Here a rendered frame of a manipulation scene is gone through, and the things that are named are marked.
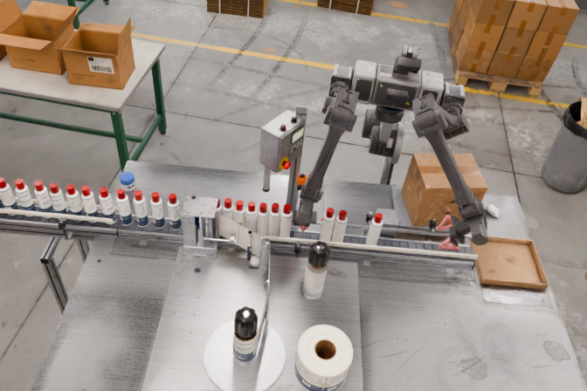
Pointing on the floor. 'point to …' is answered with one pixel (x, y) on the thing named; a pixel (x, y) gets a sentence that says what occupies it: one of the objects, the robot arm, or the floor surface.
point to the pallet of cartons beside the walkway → (508, 23)
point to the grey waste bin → (567, 162)
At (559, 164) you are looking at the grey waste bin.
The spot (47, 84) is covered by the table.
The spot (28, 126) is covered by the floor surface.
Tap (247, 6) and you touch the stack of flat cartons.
